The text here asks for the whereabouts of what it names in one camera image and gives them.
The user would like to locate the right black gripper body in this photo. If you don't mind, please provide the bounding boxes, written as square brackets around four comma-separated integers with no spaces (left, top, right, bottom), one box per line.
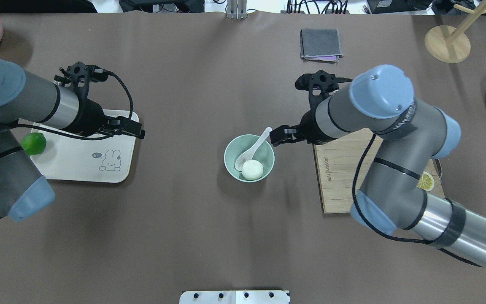
[294,71,352,146]

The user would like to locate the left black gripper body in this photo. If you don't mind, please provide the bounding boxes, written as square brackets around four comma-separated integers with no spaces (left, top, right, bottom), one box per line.
[54,62,109,137]

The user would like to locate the white steamed bun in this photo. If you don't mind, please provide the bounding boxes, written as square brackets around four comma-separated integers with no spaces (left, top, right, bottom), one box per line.
[241,159,264,181]

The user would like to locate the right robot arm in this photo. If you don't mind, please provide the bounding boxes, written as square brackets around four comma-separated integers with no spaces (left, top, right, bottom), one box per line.
[270,64,486,268]

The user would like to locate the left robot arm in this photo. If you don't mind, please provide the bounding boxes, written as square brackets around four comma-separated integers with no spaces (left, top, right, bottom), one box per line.
[0,59,146,221]

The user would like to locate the mint green bowl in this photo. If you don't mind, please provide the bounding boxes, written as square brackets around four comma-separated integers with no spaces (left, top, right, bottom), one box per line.
[224,134,275,183]

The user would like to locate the grey folded cloth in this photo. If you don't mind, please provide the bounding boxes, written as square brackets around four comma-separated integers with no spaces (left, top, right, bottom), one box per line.
[300,28,345,63]

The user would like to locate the cream rabbit tray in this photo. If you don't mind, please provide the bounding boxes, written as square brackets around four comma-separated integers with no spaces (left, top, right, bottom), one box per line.
[31,131,136,183]

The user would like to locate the green lime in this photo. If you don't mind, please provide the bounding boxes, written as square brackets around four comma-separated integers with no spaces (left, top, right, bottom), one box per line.
[20,132,47,156]

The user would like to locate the bamboo cutting board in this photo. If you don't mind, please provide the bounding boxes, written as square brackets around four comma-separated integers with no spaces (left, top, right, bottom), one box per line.
[312,129,445,214]

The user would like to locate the wooden mug tree stand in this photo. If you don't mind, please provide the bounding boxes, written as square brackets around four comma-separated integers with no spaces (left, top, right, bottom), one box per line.
[424,0,486,64]

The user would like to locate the aluminium frame post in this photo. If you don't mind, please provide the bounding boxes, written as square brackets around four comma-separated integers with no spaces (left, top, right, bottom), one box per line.
[226,0,248,20]

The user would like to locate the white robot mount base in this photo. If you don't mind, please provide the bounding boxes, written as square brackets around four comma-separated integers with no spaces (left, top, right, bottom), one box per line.
[179,289,291,304]

